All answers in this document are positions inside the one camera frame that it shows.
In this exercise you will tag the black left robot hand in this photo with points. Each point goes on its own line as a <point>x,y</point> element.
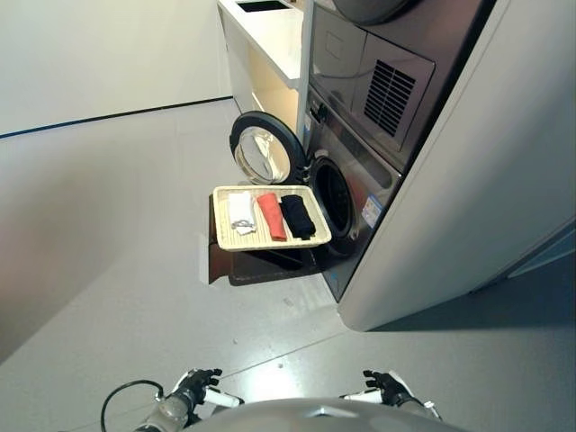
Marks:
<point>193,387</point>

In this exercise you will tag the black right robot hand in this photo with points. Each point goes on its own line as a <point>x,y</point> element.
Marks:
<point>391,389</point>

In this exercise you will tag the red cloth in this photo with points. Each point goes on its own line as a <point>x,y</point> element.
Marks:
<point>272,216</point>

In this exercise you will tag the black cloth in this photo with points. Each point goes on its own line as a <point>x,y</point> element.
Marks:
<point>297,216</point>

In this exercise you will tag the silver robot torso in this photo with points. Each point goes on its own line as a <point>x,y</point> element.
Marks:
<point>315,416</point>

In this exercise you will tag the dark brown glossy stool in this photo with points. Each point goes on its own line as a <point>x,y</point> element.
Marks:
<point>252,267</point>

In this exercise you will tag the cream wicker tray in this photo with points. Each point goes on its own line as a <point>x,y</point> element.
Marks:
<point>270,245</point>

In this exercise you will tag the blue energy label sticker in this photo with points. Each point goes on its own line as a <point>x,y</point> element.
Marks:
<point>372,212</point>

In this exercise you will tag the white folded cloth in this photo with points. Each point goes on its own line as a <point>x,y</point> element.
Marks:
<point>240,209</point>

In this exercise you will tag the round glass washer door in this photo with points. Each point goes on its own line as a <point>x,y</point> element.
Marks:
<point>263,148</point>

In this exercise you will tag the black dryer vent grille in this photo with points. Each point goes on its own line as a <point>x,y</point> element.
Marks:
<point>389,96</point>

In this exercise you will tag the dark grey stacked dryer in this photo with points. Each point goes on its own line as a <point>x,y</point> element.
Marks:
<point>342,58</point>

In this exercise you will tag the white open cabinet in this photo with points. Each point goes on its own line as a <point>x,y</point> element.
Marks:
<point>270,36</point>

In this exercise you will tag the black rectangular countertop inset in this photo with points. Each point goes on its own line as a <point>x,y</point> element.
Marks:
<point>263,5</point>

